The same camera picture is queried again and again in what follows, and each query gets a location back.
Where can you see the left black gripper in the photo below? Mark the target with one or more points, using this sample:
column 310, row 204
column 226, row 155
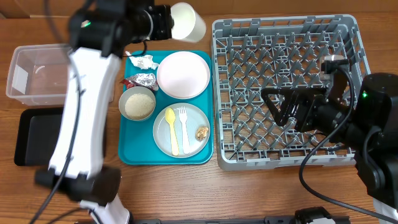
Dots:
column 164, row 22

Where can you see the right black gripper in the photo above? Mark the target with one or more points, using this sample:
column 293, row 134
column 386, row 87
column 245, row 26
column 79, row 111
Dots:
column 302, row 99

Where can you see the white plastic cup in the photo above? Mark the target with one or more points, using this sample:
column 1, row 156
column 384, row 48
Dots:
column 188, row 25

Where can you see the white plastic fork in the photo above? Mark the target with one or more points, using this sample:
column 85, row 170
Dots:
column 183, row 119

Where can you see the yellow plastic spoon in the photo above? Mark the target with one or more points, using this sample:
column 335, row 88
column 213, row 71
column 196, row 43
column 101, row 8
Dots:
column 170, row 119

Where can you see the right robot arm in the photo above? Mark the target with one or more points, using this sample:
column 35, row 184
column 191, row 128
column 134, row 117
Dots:
column 366, row 123

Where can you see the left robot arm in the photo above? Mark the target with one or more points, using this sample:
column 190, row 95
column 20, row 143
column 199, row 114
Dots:
column 98, row 33

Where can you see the crumpled white tissue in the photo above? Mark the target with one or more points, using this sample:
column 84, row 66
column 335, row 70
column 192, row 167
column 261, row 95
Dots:
column 143, row 62

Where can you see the white pink-rimmed plate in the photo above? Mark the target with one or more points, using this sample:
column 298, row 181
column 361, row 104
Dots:
column 183, row 75

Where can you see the crumpled foil wrapper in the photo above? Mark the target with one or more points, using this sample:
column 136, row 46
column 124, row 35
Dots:
column 147, row 80

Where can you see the grey bowl with rice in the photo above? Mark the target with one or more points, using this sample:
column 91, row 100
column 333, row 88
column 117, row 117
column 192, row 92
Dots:
column 137, row 103

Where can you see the brown food scrap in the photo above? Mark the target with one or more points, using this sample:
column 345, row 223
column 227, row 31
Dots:
column 201, row 133

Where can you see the grey plate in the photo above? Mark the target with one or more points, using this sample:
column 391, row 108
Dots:
column 161, row 130

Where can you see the teal serving tray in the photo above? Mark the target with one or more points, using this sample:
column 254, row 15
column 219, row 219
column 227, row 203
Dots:
column 136, row 141

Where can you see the clear plastic bin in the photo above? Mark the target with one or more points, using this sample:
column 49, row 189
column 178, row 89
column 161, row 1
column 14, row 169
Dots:
column 39, row 75

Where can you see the black tray bin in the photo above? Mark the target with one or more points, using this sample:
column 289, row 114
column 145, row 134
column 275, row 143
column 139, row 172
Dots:
column 37, row 136

